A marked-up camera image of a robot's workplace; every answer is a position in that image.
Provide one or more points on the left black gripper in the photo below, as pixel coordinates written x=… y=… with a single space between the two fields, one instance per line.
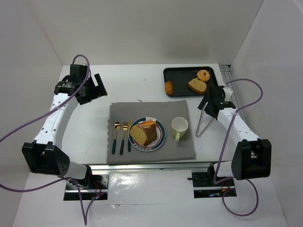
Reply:
x=89 y=92

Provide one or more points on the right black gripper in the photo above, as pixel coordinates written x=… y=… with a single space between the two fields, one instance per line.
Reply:
x=211 y=109

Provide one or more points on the metal tongs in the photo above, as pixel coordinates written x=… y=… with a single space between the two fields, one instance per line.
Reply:
x=203 y=123

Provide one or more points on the round toasted bread slice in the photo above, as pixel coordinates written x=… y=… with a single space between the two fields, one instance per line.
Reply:
x=138 y=134

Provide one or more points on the orange glazed bun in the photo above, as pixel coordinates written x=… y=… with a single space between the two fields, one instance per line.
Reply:
x=148 y=124

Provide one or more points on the dark brown bread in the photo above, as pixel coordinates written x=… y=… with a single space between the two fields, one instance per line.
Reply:
x=151 y=133

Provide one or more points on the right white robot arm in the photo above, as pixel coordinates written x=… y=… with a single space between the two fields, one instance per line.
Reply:
x=252 y=156

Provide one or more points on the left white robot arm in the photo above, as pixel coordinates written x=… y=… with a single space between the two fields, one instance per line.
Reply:
x=44 y=155

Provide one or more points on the seeded bread slice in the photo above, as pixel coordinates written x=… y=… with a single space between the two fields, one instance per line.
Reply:
x=197 y=86

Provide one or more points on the black baking tray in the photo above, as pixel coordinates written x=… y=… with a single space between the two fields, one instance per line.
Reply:
x=180 y=76

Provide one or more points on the glazed donut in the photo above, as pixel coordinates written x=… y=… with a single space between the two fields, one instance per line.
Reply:
x=203 y=75

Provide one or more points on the pale green mug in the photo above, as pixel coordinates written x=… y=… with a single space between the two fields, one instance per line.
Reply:
x=179 y=127

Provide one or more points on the small orange croissant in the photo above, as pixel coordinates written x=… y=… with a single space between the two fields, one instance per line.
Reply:
x=168 y=88

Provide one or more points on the grey cloth placemat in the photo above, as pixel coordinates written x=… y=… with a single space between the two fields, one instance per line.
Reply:
x=169 y=149

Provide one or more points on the white plate with coloured rim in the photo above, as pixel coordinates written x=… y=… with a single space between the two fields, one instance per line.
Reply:
x=157 y=143

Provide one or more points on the gold spoon green handle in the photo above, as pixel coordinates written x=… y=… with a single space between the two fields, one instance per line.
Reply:
x=117 y=127

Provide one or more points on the gold fork green handle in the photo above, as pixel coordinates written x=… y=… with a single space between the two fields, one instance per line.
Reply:
x=125 y=128

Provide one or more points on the gold knife green handle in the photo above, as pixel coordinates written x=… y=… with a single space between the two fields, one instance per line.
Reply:
x=129 y=142

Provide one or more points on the aluminium rail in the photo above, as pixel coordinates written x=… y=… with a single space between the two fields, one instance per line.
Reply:
x=151 y=166

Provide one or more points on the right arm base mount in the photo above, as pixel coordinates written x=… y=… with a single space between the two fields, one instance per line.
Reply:
x=204 y=187

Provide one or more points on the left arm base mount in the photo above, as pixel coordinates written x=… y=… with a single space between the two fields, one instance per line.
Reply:
x=97 y=189

